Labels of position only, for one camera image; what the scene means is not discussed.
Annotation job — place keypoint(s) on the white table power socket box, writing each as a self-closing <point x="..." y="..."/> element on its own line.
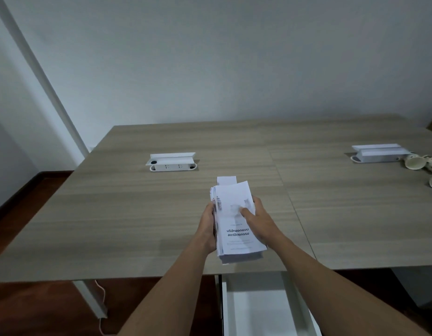
<point x="171" y="162"/>
<point x="379" y="153"/>

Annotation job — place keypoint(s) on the stack of white paper leaflets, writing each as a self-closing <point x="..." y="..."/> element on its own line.
<point x="237" y="220"/>

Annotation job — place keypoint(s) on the person's left hand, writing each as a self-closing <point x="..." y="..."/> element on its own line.
<point x="205" y="230"/>

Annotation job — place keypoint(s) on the person's left thumb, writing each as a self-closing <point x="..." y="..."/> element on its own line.
<point x="209" y="212"/>

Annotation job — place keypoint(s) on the person's right thumb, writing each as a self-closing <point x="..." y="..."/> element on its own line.
<point x="248" y="217"/>

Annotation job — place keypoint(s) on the person's right forearm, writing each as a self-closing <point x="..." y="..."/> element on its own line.
<point x="338" y="289"/>

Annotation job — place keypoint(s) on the person's right hand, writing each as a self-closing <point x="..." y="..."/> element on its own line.
<point x="263" y="223"/>

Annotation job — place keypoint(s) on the white open drawer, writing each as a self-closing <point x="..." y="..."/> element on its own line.
<point x="265" y="304"/>

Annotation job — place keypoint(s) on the wooden table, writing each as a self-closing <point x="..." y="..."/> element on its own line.
<point x="167" y="206"/>

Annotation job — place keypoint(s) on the person's left forearm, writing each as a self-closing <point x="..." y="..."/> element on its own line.
<point x="168" y="289"/>

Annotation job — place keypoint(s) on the white table leg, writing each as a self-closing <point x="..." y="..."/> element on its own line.
<point x="90" y="298"/>

